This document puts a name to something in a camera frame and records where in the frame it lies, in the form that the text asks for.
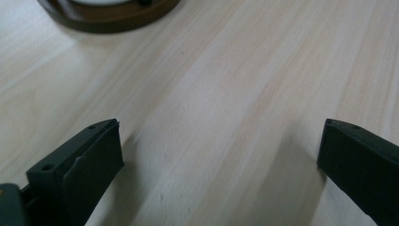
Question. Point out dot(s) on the brown round wooden holder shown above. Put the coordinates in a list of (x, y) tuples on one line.
[(125, 19)]

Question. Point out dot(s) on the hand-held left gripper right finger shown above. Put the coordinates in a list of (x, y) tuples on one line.
[(360, 163)]

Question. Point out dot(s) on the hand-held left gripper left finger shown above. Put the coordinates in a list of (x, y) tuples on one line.
[(78, 175)]

